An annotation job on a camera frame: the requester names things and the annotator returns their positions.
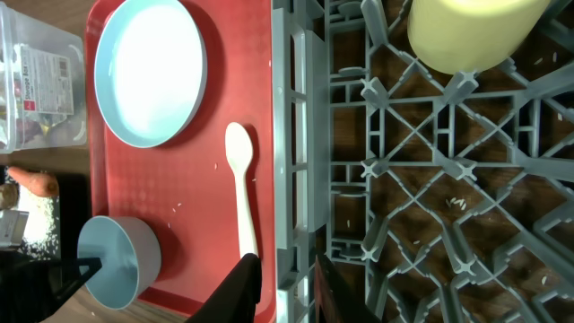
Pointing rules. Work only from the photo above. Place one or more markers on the brown food piece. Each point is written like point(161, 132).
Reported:
point(9, 195)

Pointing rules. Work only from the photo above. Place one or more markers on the clear plastic storage bin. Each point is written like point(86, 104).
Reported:
point(43, 100)

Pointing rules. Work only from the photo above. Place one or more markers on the white plastic spoon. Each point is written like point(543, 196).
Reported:
point(239, 155)

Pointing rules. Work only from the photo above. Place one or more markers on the black rectangular tray bin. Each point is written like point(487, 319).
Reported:
point(74, 211)

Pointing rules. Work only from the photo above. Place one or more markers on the white rice pile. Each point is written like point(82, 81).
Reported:
point(41, 238)

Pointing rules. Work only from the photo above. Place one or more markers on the red serving tray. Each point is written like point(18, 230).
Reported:
point(184, 190)

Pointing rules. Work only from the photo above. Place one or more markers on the yellow plastic cup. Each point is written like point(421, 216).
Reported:
point(470, 35)

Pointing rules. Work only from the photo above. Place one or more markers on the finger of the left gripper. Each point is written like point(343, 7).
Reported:
point(74, 274)

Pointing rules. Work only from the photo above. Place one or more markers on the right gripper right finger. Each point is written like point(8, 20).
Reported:
point(334, 300)

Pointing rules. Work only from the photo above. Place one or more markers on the light blue plate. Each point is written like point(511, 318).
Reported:
point(150, 71)

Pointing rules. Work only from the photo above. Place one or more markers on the light blue bowl with rice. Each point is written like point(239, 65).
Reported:
point(130, 256)

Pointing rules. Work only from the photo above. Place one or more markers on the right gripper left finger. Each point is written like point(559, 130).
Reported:
point(236, 298)

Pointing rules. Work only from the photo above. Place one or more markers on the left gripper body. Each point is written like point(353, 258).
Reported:
point(28, 288)

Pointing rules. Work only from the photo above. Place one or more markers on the orange carrot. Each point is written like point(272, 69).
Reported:
point(38, 183)

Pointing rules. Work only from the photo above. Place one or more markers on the gray dishwasher rack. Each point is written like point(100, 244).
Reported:
point(439, 198)

